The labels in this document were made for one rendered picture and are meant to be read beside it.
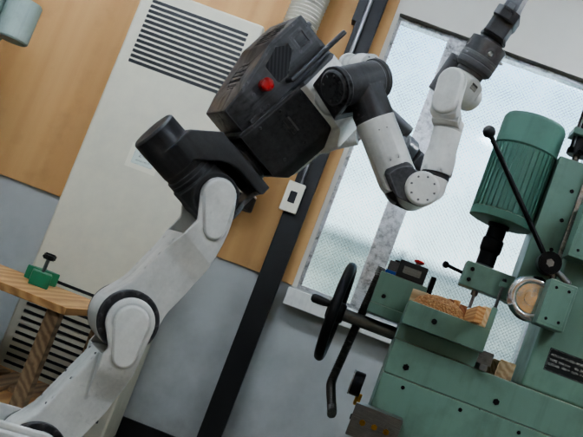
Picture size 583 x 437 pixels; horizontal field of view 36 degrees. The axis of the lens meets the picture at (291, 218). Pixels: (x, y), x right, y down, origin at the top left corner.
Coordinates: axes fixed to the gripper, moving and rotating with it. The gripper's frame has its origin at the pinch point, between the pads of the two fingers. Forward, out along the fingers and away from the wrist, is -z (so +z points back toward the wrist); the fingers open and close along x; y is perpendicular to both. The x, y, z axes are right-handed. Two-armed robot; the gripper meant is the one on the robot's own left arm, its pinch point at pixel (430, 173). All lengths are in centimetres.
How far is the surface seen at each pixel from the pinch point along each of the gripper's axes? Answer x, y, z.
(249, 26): -116, 15, 42
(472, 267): 38.9, -18.3, -5.3
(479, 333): 64, -32, -1
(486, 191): 34.2, 0.6, 3.2
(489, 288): 42.6, -19.9, -11.4
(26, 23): -135, -40, 108
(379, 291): 30, -39, 8
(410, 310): 55, -38, 13
